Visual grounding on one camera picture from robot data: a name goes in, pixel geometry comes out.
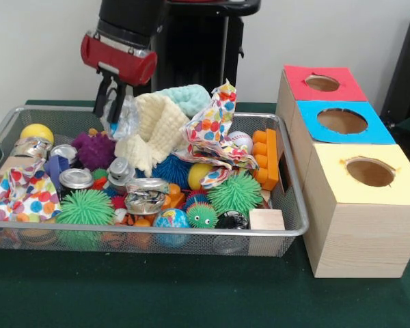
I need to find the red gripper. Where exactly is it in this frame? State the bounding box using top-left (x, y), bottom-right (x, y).
top-left (81, 30), bottom-right (158, 124)

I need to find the cream waffle cloth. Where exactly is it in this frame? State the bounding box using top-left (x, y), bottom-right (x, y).
top-left (114, 92), bottom-right (191, 170)

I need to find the mint green waffle cloth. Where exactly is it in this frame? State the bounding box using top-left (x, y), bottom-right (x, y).
top-left (153, 85), bottom-right (213, 117)

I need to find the small polka dot cloth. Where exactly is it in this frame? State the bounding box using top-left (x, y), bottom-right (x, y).
top-left (176, 79), bottom-right (260, 189)

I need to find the wooden box with three holes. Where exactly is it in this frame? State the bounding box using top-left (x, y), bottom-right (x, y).
top-left (275, 64), bottom-right (410, 279)

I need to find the yellow ball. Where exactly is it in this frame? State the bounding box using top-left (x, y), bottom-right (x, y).
top-left (20, 123), bottom-right (55, 144)

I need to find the crushed silver can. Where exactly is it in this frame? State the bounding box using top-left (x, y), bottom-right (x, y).
top-left (124, 177), bottom-right (169, 215)

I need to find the large green spiky ball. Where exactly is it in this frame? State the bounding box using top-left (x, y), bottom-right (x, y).
top-left (56, 189), bottom-right (116, 226)

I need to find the large polka dot cloth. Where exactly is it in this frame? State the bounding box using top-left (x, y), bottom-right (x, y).
top-left (0, 159), bottom-right (62, 223)

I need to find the small green spiky ball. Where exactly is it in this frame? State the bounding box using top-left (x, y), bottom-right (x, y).
top-left (206, 170), bottom-right (263, 217)

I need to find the plain wooden block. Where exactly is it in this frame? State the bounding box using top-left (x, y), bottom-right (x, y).
top-left (248, 208), bottom-right (286, 231)

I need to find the black monitor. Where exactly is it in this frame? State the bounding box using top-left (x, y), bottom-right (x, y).
top-left (379, 5), bottom-right (410, 119)

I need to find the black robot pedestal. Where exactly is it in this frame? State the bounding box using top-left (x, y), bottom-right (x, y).
top-left (155, 0), bottom-right (262, 103)

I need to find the silver wire mesh bin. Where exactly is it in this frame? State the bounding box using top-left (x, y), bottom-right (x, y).
top-left (0, 105), bottom-right (310, 258)

